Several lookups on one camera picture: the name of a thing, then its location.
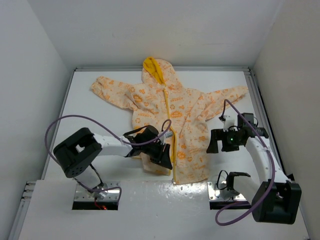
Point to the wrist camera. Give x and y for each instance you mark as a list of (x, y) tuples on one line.
[(168, 135), (228, 123)]

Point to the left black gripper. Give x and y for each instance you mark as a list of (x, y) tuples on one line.
[(164, 160)]

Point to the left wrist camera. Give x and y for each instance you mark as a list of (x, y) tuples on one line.
[(168, 135)]

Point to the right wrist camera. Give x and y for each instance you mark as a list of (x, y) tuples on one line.
[(228, 123)]

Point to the metal base plate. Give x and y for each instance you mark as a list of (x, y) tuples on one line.
[(220, 194), (109, 192)]

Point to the orange patterned hooded jacket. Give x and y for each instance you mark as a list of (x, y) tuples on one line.
[(161, 96)]

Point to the aluminium table frame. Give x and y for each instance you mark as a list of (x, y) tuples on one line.
[(151, 207)]

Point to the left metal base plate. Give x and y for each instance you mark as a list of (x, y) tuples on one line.
[(109, 192)]

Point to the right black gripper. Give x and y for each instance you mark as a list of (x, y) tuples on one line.
[(219, 134)]

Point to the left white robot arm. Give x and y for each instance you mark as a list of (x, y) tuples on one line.
[(75, 155)]

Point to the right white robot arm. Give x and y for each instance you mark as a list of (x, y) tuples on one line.
[(274, 198)]

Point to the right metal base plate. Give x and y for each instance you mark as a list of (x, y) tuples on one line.
[(220, 194)]

